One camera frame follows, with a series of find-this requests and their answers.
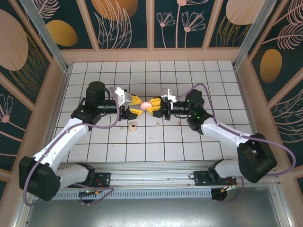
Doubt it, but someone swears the grey metal sheet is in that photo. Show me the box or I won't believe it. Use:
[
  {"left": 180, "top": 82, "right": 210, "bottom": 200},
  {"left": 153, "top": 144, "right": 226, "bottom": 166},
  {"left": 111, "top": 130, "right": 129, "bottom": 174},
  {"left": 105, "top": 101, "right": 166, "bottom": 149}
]
[{"left": 14, "top": 186, "right": 292, "bottom": 227}]

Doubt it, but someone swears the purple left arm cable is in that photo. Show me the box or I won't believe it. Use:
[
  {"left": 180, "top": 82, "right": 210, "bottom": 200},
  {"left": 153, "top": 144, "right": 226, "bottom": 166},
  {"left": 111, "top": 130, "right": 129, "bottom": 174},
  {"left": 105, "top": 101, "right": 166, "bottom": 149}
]
[{"left": 23, "top": 86, "right": 119, "bottom": 207}]

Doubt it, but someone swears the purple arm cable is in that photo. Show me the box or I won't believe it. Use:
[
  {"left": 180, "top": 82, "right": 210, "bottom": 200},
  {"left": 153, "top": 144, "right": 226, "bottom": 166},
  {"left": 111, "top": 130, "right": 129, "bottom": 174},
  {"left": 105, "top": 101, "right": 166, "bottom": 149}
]
[
  {"left": 175, "top": 82, "right": 297, "bottom": 203},
  {"left": 23, "top": 86, "right": 119, "bottom": 207}
]

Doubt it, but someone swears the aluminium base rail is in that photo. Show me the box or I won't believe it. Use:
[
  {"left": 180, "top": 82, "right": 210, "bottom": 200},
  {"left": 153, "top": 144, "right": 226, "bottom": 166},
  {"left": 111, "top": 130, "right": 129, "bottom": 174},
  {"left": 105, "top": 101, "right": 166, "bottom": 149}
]
[{"left": 23, "top": 160, "right": 282, "bottom": 190}]

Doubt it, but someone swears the aluminium frame post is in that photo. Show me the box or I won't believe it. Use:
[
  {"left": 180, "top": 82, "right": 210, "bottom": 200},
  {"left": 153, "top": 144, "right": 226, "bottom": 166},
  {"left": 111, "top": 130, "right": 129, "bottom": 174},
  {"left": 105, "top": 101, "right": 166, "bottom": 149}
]
[
  {"left": 18, "top": 0, "right": 72, "bottom": 73},
  {"left": 232, "top": 0, "right": 279, "bottom": 70}
]

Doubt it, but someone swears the slotted grey cable duct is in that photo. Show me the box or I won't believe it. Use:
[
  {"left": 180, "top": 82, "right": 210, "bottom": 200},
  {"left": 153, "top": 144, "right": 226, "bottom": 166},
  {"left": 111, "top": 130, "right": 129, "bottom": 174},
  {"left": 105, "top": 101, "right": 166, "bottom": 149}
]
[{"left": 33, "top": 188, "right": 213, "bottom": 200}]

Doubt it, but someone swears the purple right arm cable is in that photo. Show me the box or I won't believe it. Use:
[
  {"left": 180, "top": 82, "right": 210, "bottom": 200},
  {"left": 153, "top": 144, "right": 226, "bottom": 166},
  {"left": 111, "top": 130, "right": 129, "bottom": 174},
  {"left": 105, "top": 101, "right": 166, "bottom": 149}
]
[{"left": 175, "top": 82, "right": 297, "bottom": 203}]

